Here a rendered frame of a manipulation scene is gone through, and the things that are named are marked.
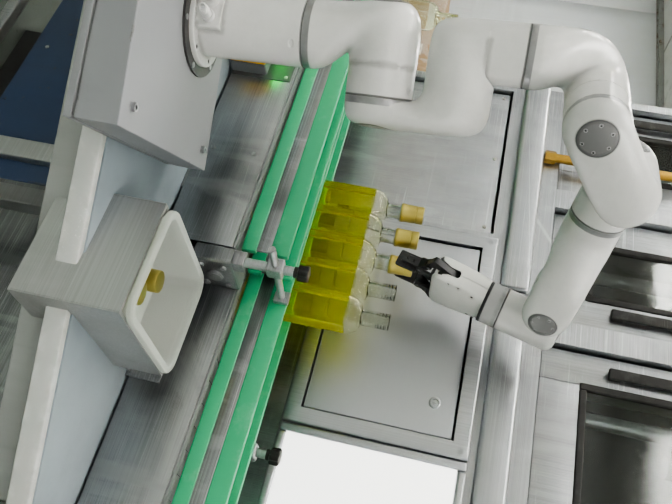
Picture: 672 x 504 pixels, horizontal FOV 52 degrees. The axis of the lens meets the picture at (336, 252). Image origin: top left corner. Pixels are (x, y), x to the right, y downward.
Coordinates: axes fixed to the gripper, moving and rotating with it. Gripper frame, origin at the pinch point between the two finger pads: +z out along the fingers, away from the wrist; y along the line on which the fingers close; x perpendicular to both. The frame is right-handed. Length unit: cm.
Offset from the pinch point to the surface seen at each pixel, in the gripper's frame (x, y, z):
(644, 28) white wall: -471, -317, -21
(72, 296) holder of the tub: 41, 34, 29
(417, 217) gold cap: -9.8, 1.2, 2.8
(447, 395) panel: 14.6, -12.3, -15.7
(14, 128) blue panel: 14, 14, 75
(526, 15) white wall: -441, -317, 75
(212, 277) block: 22.4, 10.9, 25.8
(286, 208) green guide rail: 6.5, 13.9, 20.5
